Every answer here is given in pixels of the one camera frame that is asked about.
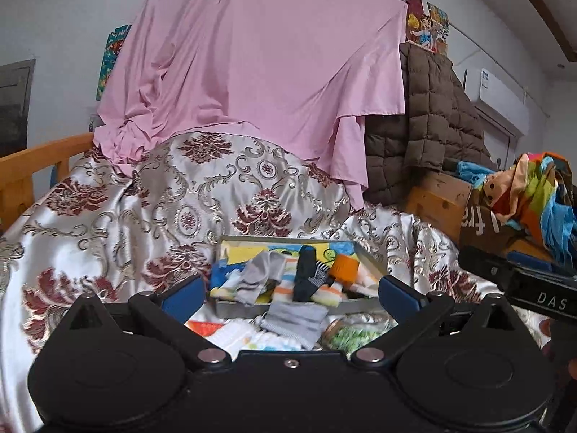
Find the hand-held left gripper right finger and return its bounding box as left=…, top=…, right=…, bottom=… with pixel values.
left=351, top=274, right=520, bottom=366

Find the brown bag with white print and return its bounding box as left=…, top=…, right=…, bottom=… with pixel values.
left=459, top=188, right=520, bottom=254

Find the metal tray with colourful liner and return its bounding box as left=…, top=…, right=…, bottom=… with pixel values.
left=208, top=235, right=389, bottom=320

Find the pile of colourful cloths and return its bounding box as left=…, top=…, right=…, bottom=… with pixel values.
left=457, top=152, right=577, bottom=268

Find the striped multicolour sock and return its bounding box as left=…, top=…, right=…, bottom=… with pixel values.
left=269, top=277, right=342, bottom=308

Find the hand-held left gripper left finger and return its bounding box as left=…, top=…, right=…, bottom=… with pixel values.
left=58, top=274, right=232, bottom=367

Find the colourful wall poster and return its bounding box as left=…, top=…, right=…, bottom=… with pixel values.
left=94, top=24, right=132, bottom=101

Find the brown quilted blanket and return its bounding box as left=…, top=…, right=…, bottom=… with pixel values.
left=362, top=42, right=497, bottom=209

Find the ribbed grey sock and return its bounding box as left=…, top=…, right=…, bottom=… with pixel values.
left=258, top=301, right=331, bottom=351

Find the orange and white box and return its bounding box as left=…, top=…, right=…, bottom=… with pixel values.
left=186, top=319, right=227, bottom=338

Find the pink sheet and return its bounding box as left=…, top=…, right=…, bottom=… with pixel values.
left=96, top=0, right=409, bottom=211

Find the white cloth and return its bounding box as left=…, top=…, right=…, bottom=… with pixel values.
left=211, top=319, right=308, bottom=353

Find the black sock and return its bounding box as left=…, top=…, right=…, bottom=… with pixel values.
left=292, top=245, right=331, bottom=304

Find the cartoon wall poster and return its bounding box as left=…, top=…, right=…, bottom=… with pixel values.
left=405, top=0, right=450, bottom=56

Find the dark door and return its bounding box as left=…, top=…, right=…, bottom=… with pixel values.
left=0, top=58, right=37, bottom=159

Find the white air conditioner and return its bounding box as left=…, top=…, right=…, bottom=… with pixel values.
left=463, top=67, right=531, bottom=137

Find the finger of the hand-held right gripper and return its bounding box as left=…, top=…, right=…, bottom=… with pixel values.
left=457, top=245, right=520, bottom=288

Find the plain grey sock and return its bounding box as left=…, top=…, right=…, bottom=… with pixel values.
left=233, top=252, right=288, bottom=308

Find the floral patterned satin blanket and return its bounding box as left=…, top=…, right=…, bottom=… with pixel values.
left=0, top=130, right=546, bottom=433

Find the clear jar of green beans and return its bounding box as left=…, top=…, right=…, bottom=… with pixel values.
left=321, top=317, right=398, bottom=353

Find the orange sock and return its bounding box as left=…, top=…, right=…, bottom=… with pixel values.
left=328, top=254, right=362, bottom=288

